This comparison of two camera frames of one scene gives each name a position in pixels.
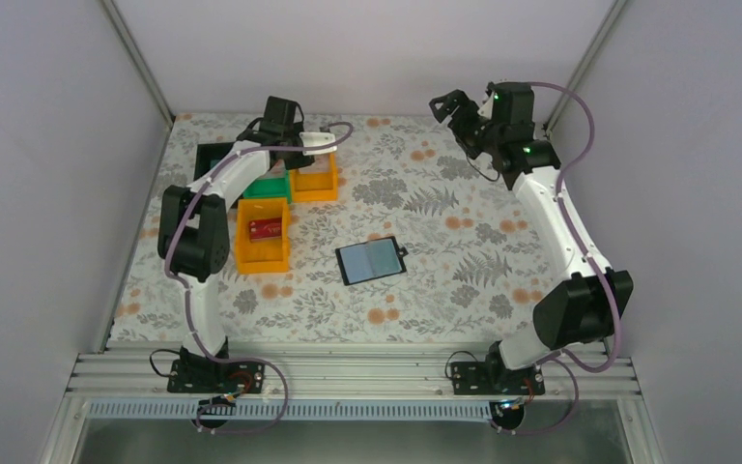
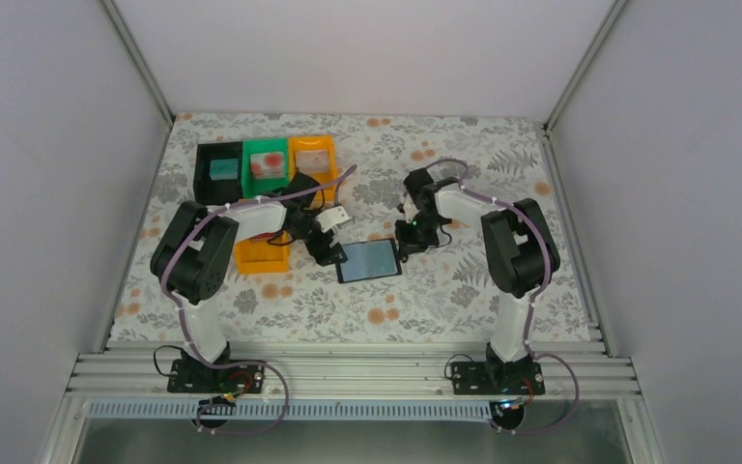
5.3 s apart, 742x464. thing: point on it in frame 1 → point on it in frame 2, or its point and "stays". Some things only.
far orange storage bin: (317, 182) stays
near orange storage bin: (264, 256) stays
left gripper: (298, 159) → (325, 250)
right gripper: (463, 114) → (408, 244)
